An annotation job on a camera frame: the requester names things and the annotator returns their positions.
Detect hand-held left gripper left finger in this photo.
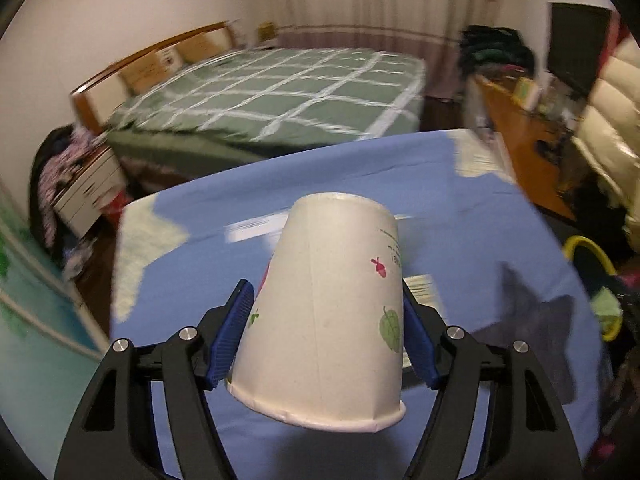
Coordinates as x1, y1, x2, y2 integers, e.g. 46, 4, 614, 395
52, 279, 256, 480

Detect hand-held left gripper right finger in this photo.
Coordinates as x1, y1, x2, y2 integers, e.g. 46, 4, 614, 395
400, 280, 583, 480

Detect white printed paper cup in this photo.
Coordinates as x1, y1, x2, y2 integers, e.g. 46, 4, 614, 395
223, 192, 407, 433

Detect yellow rimmed dark bin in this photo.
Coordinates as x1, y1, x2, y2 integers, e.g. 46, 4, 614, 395
564, 235, 626, 343

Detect white paper slip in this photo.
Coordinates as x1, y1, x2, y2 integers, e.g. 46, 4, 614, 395
406, 274, 442, 307
226, 216, 290, 242

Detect blue tablecloth with pale patches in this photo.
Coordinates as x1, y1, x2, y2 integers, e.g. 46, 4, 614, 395
109, 129, 616, 480

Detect light green crumpled paper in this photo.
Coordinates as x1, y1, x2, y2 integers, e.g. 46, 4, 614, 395
590, 287, 623, 331

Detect teal printed panel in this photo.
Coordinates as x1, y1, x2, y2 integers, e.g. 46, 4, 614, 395
0, 180, 111, 411

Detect white nightstand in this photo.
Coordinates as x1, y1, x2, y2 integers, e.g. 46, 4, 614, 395
52, 147, 123, 238

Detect orange wooden desk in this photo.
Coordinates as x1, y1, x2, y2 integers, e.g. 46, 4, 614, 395
472, 74, 576, 221

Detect dark and pink patterned clothes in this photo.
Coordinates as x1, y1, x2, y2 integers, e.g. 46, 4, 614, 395
29, 126, 106, 251

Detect bed with green checked cover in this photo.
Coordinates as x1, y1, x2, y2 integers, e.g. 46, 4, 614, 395
102, 47, 428, 196

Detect small beige box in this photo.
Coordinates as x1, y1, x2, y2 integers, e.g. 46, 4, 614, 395
515, 80, 541, 111

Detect wooden headboard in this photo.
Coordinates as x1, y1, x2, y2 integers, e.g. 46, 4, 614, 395
70, 21, 238, 136

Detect cream padded chair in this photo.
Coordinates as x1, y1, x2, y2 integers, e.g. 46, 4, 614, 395
570, 35, 640, 231

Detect dark clothes pile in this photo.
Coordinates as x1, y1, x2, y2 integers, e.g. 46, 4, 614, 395
459, 25, 538, 83

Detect black television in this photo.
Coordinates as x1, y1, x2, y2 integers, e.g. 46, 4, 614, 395
546, 2, 615, 98

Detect pale patterned curtain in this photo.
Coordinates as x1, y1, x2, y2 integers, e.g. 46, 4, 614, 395
270, 0, 506, 101

